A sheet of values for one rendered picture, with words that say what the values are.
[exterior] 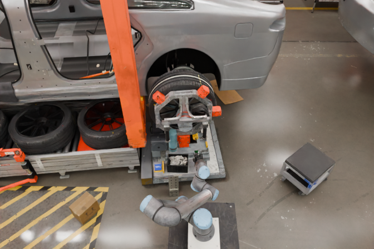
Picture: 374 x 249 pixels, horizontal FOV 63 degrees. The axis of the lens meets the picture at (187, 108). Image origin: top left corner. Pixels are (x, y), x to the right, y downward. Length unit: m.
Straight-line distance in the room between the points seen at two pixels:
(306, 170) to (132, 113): 1.81
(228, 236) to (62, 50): 2.80
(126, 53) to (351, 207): 2.72
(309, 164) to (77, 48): 2.94
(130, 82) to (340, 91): 3.38
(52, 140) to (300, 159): 2.60
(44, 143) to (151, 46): 1.50
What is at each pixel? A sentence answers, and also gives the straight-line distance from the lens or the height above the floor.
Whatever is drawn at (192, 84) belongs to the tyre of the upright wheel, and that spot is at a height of 1.16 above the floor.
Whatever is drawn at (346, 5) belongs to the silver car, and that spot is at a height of 1.09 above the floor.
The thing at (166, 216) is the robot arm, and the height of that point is 1.09.
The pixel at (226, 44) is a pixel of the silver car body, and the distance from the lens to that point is 3.00.
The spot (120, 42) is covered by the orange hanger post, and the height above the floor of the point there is 1.72.
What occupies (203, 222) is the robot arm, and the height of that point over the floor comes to 0.62.
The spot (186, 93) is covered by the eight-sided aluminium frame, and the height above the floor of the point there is 1.12.
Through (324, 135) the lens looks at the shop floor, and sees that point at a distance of 4.23.
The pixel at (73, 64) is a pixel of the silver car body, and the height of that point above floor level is 0.80.
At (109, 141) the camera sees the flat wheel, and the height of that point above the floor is 0.43.
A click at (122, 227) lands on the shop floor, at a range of 3.24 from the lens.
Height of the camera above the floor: 2.88
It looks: 43 degrees down
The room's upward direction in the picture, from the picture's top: straight up
